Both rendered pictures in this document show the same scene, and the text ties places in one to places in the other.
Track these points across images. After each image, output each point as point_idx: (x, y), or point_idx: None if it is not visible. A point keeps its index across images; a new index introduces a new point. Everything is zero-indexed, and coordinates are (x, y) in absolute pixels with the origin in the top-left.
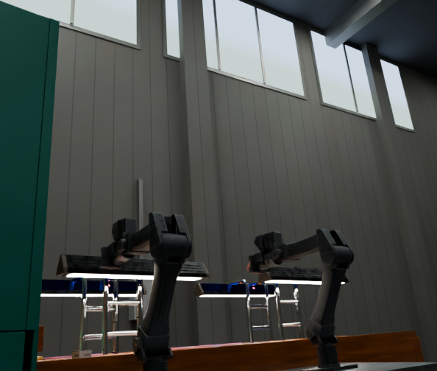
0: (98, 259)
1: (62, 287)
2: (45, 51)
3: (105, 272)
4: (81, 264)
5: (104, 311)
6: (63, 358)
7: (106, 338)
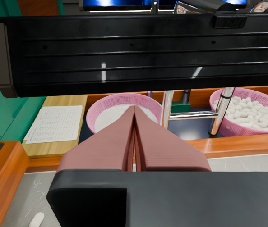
0: (128, 33)
1: (131, 0)
2: None
3: (148, 89)
4: (62, 65)
5: (167, 90)
6: None
7: (165, 124)
